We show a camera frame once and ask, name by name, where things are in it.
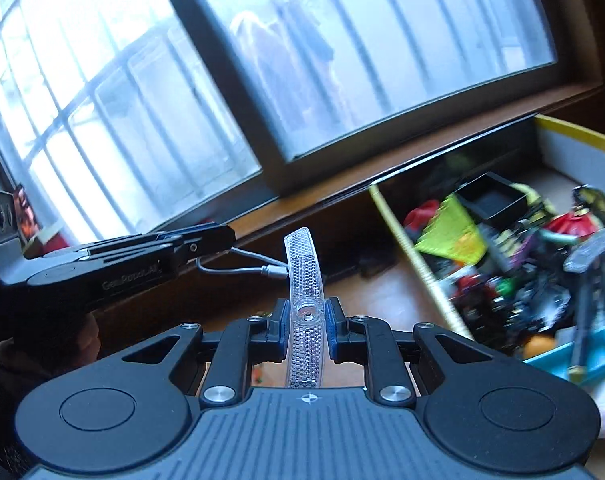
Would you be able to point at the yellow cardboard box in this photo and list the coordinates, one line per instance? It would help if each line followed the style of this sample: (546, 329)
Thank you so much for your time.
(538, 294)

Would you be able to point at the small black tray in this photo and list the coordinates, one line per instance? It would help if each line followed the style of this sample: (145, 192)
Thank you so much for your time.
(492, 200)

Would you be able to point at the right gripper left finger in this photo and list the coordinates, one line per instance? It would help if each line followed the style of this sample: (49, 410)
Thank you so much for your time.
(232, 353)

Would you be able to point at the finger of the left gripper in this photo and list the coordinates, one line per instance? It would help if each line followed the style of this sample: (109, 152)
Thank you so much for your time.
(185, 244)

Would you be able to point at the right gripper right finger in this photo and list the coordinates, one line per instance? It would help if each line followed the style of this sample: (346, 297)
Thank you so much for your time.
(382, 352)

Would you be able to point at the clear plastic reflector strip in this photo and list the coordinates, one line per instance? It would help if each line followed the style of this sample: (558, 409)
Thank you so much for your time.
(306, 342)

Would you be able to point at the yellow green shuttlecock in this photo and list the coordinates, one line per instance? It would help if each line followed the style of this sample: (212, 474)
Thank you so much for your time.
(452, 234)

